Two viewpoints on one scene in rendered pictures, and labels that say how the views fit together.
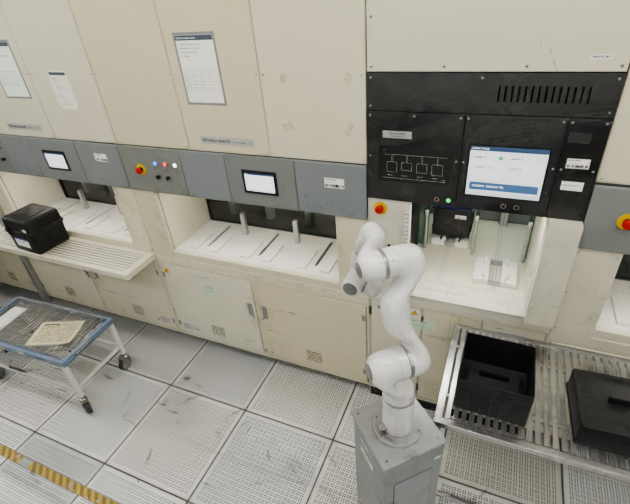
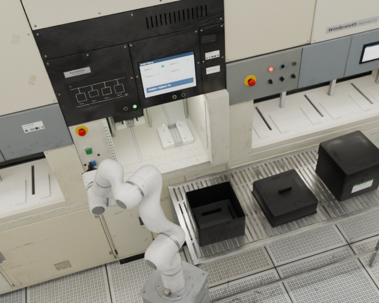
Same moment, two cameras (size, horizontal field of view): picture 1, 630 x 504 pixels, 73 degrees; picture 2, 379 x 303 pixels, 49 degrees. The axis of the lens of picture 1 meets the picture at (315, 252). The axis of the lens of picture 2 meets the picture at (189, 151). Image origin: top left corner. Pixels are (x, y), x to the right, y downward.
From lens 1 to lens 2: 0.56 m
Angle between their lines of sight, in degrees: 31
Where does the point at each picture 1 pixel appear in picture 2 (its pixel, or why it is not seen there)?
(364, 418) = (150, 293)
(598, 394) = (272, 191)
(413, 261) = (154, 178)
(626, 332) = (267, 142)
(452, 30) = not seen: outside the picture
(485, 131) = (146, 51)
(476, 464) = (215, 268)
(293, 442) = not seen: outside the picture
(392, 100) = (64, 47)
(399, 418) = (178, 279)
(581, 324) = (243, 149)
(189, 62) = not seen: outside the picture
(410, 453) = (193, 295)
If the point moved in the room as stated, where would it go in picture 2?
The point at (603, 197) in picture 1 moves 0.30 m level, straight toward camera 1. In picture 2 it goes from (233, 70) to (242, 104)
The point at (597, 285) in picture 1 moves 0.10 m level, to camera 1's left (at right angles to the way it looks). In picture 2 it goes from (245, 122) to (233, 131)
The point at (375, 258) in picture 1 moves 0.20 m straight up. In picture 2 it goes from (130, 190) to (121, 155)
